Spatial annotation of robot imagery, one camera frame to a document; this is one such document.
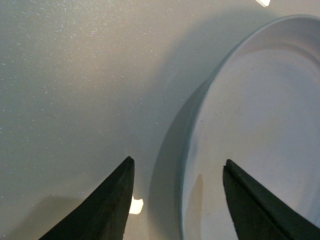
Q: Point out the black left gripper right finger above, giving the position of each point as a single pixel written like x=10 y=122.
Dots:
x=257 y=214

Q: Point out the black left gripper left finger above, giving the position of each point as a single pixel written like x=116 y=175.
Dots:
x=104 y=213

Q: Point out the white round plate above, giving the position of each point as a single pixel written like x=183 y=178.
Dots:
x=260 y=108

